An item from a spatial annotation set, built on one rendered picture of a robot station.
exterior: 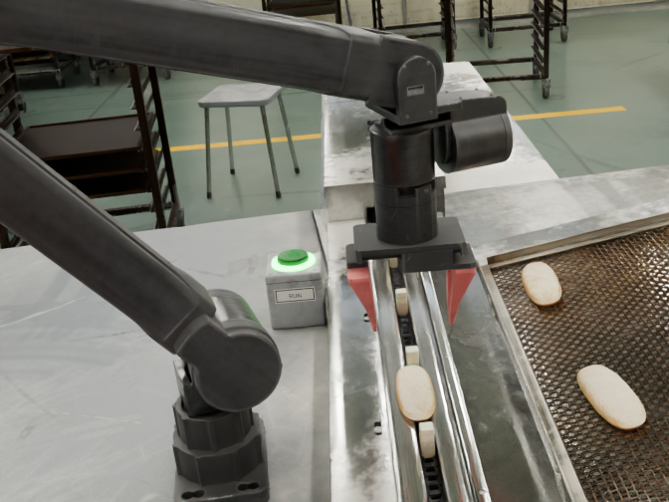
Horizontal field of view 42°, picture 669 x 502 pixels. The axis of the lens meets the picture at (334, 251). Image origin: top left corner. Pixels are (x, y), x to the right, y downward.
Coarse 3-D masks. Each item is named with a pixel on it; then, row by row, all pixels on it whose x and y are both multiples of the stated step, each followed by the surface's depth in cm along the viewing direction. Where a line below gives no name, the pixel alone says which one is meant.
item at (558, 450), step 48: (576, 240) 103; (624, 240) 101; (576, 288) 94; (624, 288) 92; (576, 336) 86; (624, 336) 84; (528, 384) 78; (576, 384) 79; (576, 432) 73; (576, 480) 67
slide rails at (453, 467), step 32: (384, 288) 110; (416, 288) 110; (384, 320) 103; (416, 320) 102; (384, 352) 96; (448, 416) 84; (416, 448) 80; (448, 448) 79; (416, 480) 75; (448, 480) 75
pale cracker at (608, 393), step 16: (592, 368) 79; (592, 384) 76; (608, 384) 76; (624, 384) 75; (592, 400) 75; (608, 400) 74; (624, 400) 73; (608, 416) 72; (624, 416) 72; (640, 416) 71
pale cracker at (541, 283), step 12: (528, 264) 100; (540, 264) 99; (528, 276) 97; (540, 276) 96; (552, 276) 96; (528, 288) 95; (540, 288) 94; (552, 288) 94; (540, 300) 93; (552, 300) 92
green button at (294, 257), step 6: (282, 252) 110; (288, 252) 110; (294, 252) 109; (300, 252) 109; (306, 252) 109; (282, 258) 108; (288, 258) 108; (294, 258) 108; (300, 258) 108; (306, 258) 108; (282, 264) 108; (288, 264) 107; (294, 264) 107; (300, 264) 107
